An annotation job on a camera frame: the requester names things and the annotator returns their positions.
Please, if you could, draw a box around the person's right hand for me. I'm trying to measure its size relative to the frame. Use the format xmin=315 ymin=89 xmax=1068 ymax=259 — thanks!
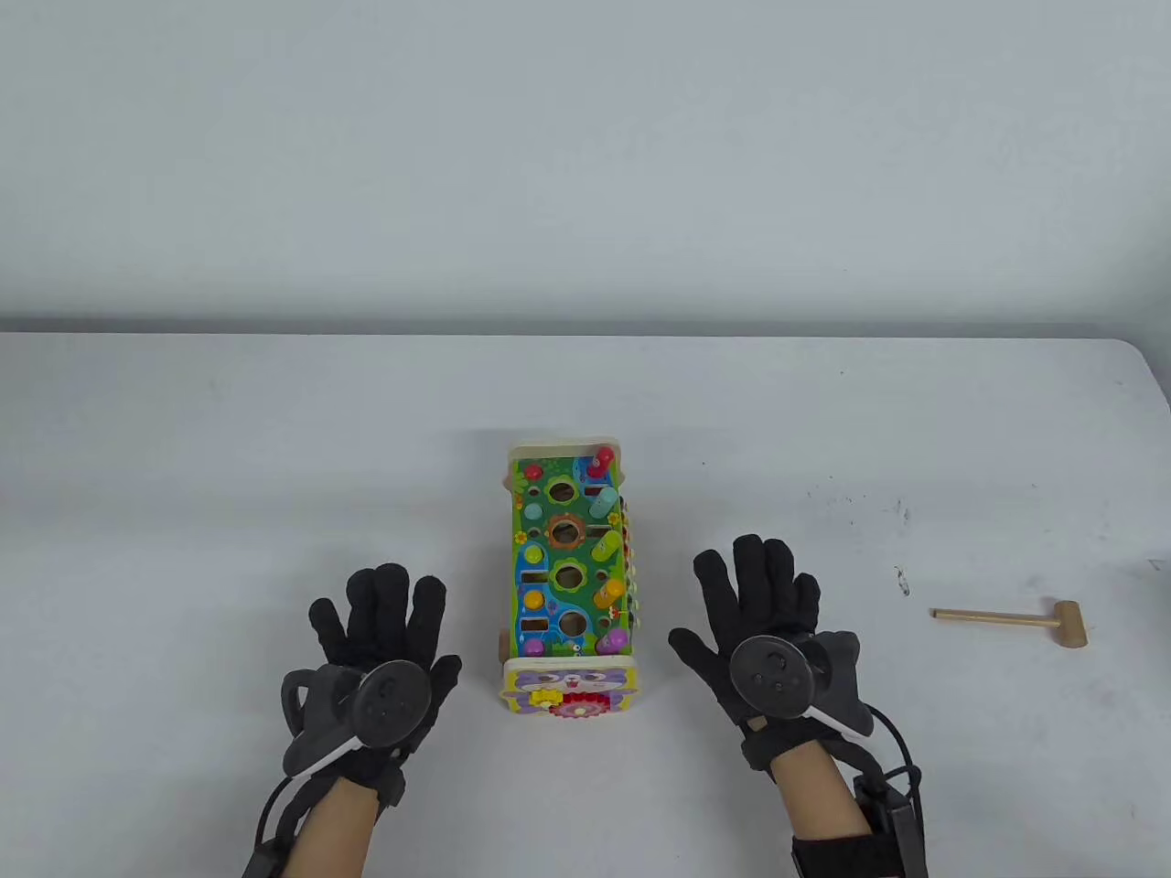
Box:
xmin=668 ymin=534 xmax=875 ymax=783

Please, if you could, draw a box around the person's left hand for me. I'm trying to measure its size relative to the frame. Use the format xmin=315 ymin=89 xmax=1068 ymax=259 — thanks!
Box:
xmin=308 ymin=562 xmax=463 ymax=810

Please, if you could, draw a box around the colourful wooden whack-a-mole toy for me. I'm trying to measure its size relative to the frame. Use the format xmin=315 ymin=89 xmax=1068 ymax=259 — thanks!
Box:
xmin=497 ymin=437 xmax=639 ymax=723

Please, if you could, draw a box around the small wooden hammer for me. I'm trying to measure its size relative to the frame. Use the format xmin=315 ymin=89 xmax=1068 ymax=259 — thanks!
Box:
xmin=931 ymin=599 xmax=1090 ymax=650

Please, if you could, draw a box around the person's left forearm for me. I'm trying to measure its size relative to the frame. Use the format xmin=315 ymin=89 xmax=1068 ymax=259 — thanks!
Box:
xmin=288 ymin=777 xmax=381 ymax=878

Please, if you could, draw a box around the person's right forearm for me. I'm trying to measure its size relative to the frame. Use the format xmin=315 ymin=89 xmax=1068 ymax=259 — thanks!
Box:
xmin=773 ymin=745 xmax=875 ymax=838

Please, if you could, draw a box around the black round tracker controller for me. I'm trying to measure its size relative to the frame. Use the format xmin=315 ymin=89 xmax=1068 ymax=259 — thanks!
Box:
xmin=729 ymin=631 xmax=877 ymax=740
xmin=281 ymin=658 xmax=434 ymax=780

